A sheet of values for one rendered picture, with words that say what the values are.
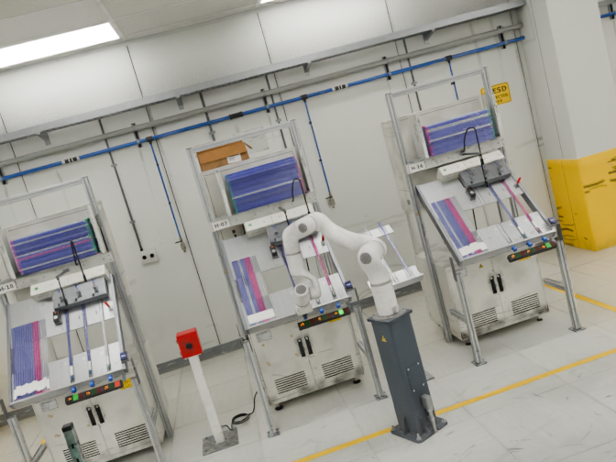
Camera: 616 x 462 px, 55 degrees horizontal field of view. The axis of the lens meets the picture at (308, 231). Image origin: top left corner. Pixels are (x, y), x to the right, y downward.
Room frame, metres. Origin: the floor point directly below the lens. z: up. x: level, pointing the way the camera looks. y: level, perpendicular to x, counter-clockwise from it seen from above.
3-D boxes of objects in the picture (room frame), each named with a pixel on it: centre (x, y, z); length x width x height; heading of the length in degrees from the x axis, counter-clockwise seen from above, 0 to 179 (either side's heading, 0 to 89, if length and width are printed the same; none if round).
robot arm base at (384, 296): (3.16, -0.31, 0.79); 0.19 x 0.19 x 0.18
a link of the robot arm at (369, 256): (3.14, -0.29, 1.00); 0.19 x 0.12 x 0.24; 152
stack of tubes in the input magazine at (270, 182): (4.12, 0.20, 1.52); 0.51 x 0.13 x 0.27; 97
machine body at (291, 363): (4.23, 0.27, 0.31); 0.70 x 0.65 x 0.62; 97
